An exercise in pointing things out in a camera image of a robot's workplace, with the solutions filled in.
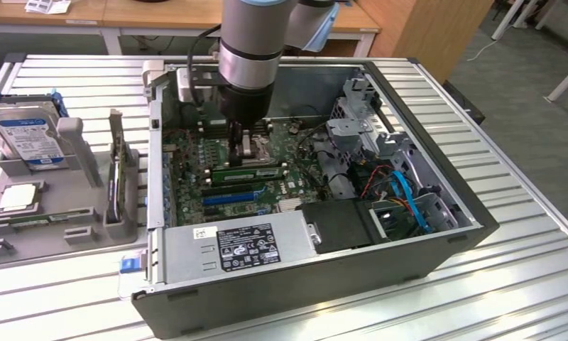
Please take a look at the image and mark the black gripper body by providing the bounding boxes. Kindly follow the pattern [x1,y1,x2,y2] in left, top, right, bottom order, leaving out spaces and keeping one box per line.
[216,84,274,129]

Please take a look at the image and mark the green RAM stick in slot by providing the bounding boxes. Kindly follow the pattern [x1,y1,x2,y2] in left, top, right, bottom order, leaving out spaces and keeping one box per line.
[211,166,288,184]

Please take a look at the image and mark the green RAM stick on rack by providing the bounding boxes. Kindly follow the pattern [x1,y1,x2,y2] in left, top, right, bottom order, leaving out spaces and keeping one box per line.
[0,208,96,227]

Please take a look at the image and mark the metal CPU socket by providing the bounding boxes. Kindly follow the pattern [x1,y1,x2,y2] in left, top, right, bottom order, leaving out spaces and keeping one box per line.
[236,126,286,168]

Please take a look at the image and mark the green motherboard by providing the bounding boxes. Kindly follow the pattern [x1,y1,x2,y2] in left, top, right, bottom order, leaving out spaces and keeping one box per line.
[161,117,334,227]

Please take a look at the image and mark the black expansion slot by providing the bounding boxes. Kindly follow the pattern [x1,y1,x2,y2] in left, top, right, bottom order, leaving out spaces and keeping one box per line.
[201,183,267,198]

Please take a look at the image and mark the blue expansion slot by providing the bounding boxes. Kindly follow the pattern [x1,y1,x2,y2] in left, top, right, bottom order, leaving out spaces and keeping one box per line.
[201,191,256,206]

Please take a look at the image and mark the small silver chipset heatsink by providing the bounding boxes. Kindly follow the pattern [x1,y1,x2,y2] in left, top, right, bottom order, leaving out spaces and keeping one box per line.
[280,197,306,213]

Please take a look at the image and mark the metal disk bay cage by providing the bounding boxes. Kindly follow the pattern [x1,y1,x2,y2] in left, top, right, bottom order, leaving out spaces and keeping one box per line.
[324,77,410,200]

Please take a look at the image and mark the black fan shroud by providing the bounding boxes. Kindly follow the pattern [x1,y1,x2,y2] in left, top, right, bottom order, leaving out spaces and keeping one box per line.
[302,199,386,254]

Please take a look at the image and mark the grey power supply with label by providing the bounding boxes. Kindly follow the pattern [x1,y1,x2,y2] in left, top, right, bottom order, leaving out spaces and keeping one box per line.
[161,212,324,286]

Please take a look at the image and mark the grey parts rack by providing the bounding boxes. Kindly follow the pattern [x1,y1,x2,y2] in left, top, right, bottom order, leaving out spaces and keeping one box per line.
[0,106,148,264]

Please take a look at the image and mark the blue case latch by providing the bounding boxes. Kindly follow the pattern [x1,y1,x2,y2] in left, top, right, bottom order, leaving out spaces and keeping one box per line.
[119,252,145,275]

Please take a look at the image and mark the blue disk caddy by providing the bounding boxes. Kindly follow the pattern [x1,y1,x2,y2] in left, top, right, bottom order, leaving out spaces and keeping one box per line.
[0,89,71,122]

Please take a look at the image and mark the wooden cabinet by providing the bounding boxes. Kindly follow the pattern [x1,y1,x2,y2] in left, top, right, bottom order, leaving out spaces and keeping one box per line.
[354,0,496,86]

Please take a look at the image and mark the hard disk with blue label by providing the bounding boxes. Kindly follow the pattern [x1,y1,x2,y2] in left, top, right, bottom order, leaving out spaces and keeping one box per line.
[0,100,71,172]

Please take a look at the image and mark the open black PC case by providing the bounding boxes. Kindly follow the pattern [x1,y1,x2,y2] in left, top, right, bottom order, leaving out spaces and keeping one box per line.
[131,56,502,341]

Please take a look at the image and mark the CPU with silver lid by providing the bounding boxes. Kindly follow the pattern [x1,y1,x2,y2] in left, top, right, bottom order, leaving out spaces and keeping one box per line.
[0,183,47,215]

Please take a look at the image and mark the white papers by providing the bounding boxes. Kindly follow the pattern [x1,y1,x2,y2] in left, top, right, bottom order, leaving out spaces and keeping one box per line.
[24,0,73,15]

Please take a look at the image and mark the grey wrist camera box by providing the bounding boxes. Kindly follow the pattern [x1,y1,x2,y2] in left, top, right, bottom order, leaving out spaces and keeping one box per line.
[176,67,219,104]

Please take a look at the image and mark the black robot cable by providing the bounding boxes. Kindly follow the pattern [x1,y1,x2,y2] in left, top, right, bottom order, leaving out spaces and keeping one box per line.
[187,23,224,108]

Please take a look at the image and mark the graphics card with metal bracket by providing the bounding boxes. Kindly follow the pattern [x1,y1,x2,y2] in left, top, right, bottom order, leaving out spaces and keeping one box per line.
[105,107,135,222]

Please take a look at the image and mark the wooden desk with white frame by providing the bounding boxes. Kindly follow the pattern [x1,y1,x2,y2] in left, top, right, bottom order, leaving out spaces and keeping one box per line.
[0,0,383,56]

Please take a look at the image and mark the blue flat data wire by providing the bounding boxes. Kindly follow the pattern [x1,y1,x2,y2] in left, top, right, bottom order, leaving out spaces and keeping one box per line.
[391,169,432,236]

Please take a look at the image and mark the white floor cable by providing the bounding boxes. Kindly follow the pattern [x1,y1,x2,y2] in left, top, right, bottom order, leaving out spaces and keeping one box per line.
[467,38,499,62]

